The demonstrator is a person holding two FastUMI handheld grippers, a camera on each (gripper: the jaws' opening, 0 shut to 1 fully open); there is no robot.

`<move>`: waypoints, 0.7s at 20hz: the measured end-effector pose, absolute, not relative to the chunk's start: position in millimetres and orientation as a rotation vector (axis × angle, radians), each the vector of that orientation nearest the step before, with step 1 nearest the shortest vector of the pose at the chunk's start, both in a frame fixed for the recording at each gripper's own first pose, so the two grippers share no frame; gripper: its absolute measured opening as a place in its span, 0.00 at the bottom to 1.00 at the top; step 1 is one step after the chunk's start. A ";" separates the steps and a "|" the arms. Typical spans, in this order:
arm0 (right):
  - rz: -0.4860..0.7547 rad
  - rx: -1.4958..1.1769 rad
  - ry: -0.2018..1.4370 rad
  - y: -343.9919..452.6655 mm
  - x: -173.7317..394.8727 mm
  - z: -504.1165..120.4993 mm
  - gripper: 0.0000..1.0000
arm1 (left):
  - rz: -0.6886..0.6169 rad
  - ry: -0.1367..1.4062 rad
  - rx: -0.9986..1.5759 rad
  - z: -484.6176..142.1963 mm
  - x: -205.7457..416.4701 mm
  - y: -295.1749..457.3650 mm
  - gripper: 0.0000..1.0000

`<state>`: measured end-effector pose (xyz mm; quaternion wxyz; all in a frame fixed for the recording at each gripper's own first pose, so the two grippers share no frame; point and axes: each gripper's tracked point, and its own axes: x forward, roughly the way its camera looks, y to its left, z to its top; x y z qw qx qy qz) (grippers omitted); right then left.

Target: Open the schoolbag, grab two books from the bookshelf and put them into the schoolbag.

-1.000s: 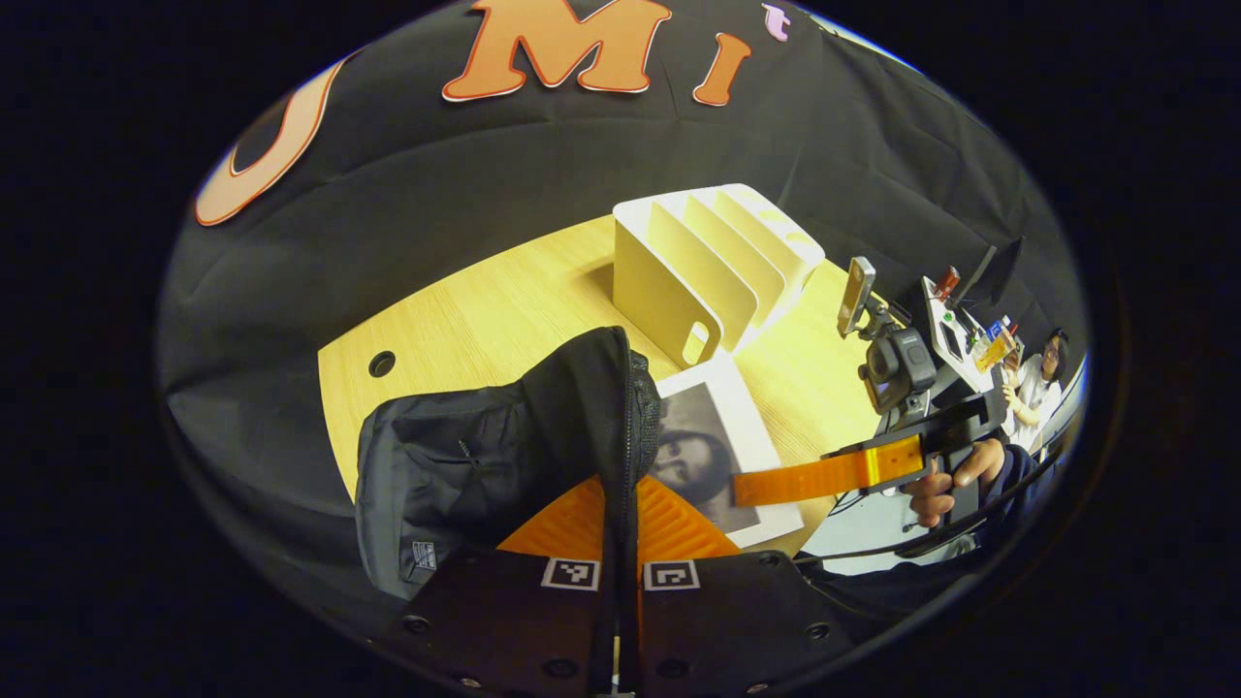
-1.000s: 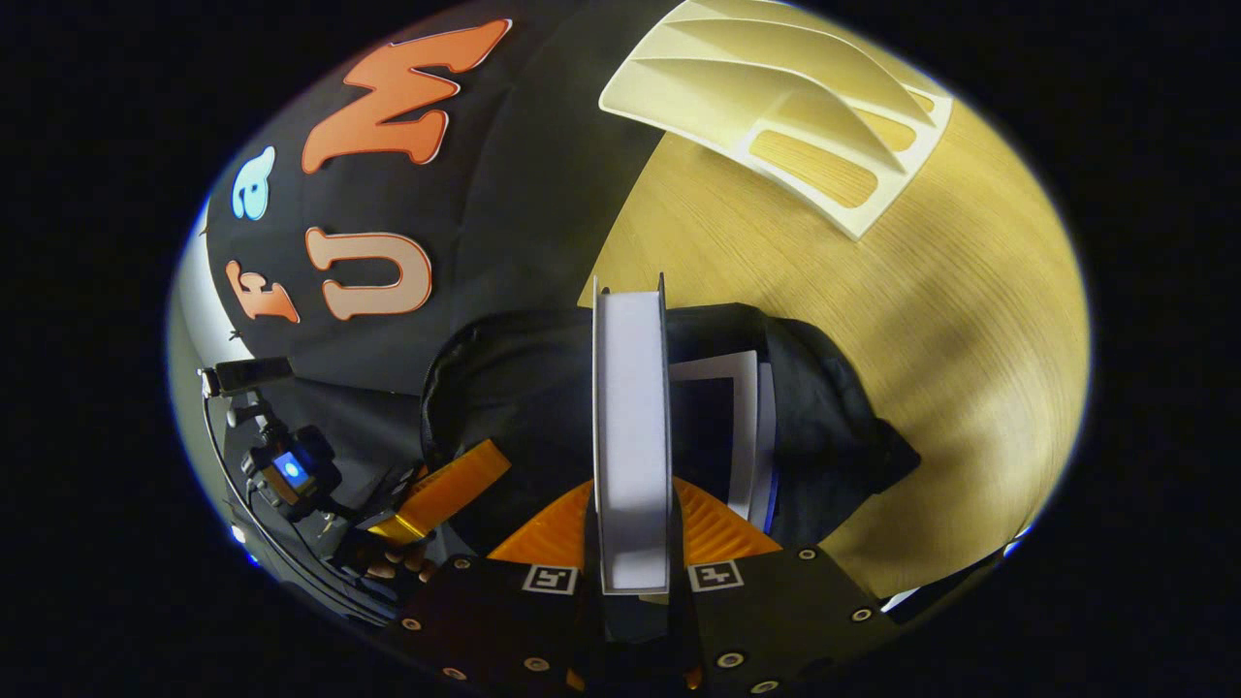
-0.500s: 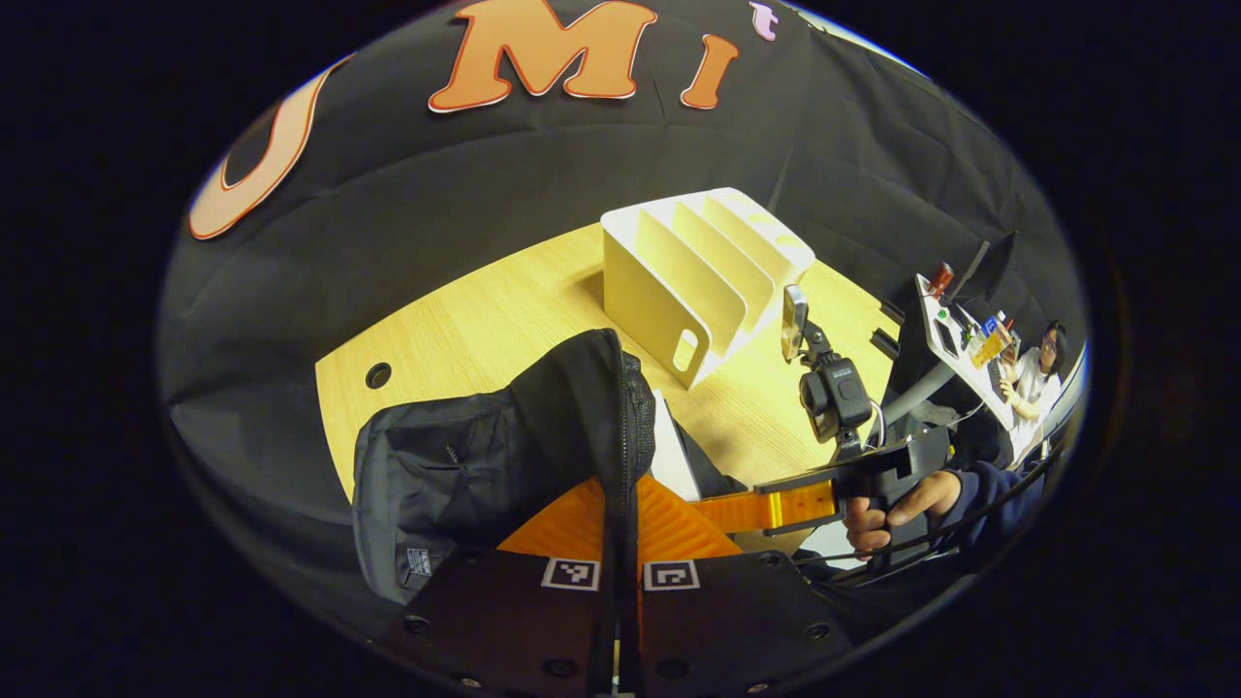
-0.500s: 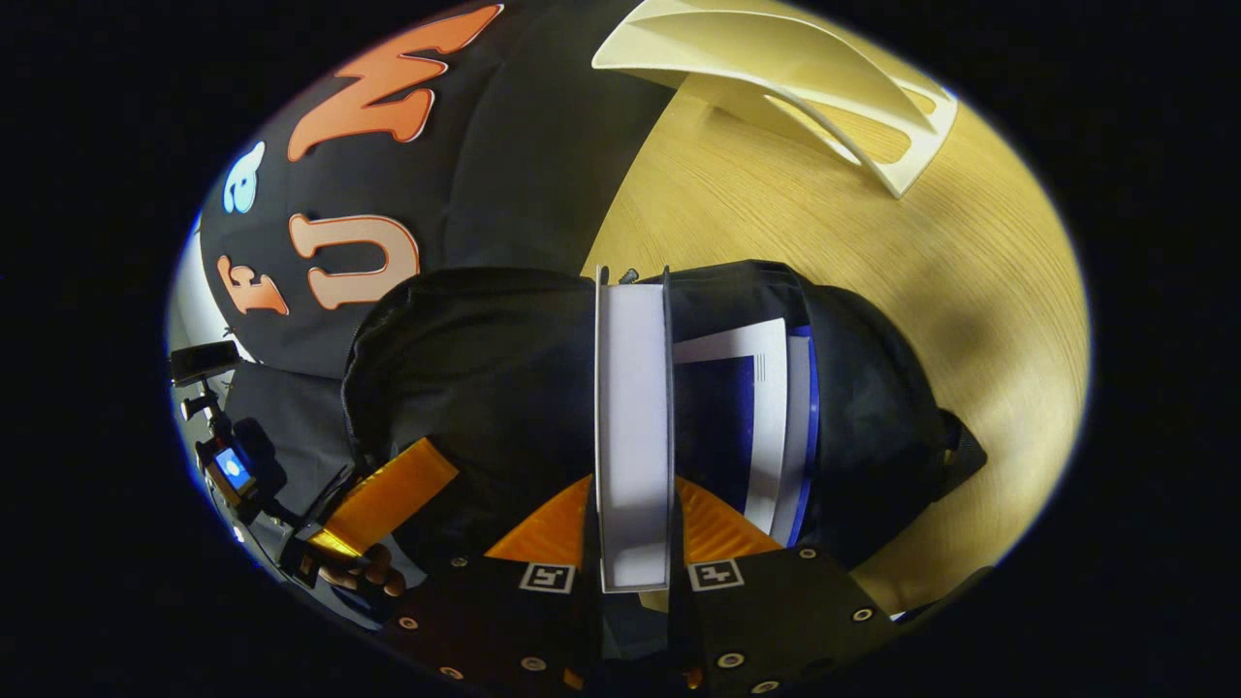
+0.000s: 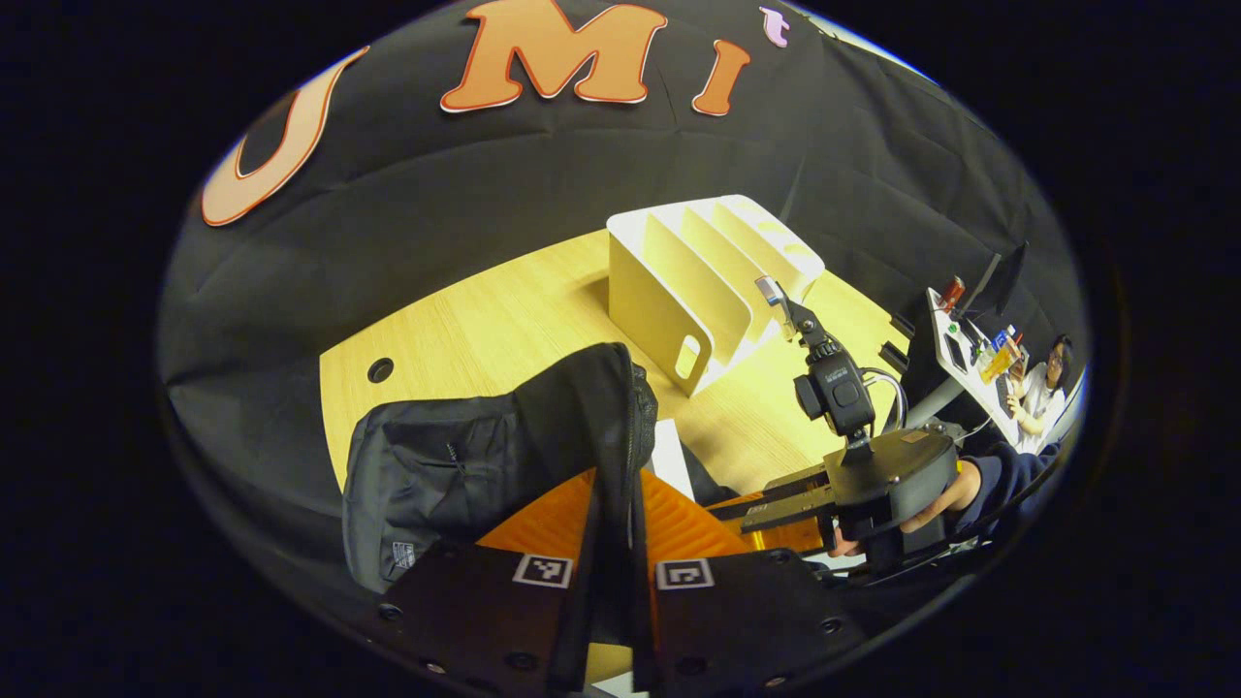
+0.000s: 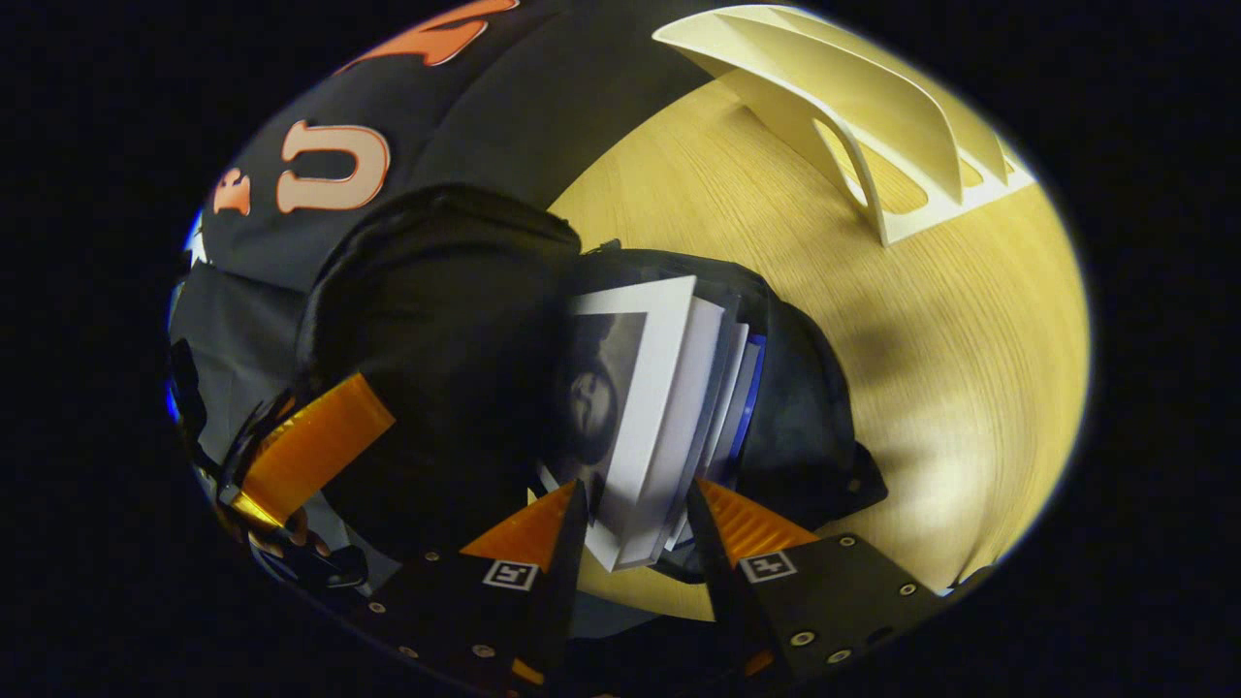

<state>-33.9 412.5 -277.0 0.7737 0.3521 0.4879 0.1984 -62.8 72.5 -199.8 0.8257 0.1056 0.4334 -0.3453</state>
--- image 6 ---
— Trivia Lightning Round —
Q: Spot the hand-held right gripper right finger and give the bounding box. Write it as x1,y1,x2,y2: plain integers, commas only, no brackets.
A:
684,477,946,684

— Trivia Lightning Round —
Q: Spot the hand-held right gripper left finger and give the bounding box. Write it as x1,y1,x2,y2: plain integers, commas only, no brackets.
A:
364,480,590,694

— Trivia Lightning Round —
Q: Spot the blue cover book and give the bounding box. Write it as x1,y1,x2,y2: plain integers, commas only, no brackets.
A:
669,320,770,549

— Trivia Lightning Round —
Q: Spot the grey portrait cover book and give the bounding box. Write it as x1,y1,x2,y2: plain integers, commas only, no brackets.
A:
531,275,728,573

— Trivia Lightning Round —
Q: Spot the black schoolbag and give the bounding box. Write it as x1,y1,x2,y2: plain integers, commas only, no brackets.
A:
296,184,888,641

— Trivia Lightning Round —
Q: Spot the white bookshelf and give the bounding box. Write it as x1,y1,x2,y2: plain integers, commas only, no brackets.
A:
652,5,1038,248

